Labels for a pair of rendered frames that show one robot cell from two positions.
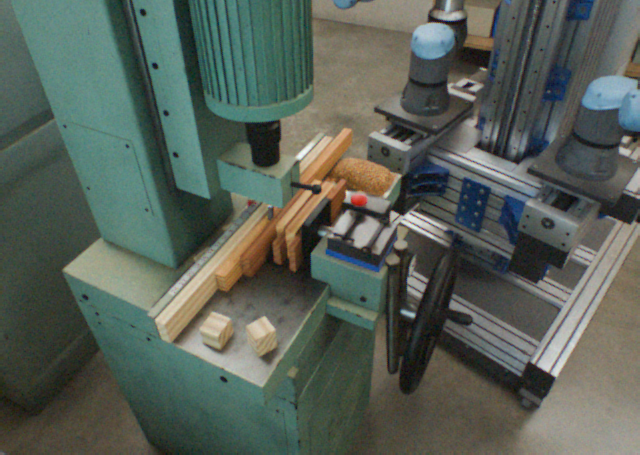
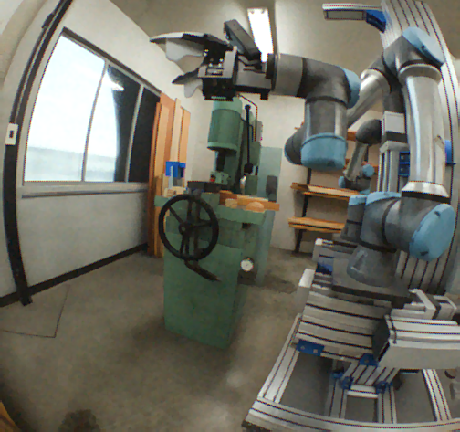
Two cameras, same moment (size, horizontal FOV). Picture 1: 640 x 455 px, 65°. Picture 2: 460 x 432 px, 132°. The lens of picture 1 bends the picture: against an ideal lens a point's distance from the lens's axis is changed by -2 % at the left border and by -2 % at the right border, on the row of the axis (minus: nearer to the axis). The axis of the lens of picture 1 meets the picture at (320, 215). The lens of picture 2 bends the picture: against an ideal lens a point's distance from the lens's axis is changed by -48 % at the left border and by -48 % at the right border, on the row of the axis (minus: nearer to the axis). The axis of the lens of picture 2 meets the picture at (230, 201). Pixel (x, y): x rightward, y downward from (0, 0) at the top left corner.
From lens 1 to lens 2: 130 cm
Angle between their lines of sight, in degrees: 77
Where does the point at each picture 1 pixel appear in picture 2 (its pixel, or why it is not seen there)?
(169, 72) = not seen: hidden behind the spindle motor
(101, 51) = not seen: hidden behind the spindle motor
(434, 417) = (224, 376)
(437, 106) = (349, 235)
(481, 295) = (307, 371)
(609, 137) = (367, 234)
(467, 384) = (252, 393)
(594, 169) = (353, 264)
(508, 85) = not seen: hidden behind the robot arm
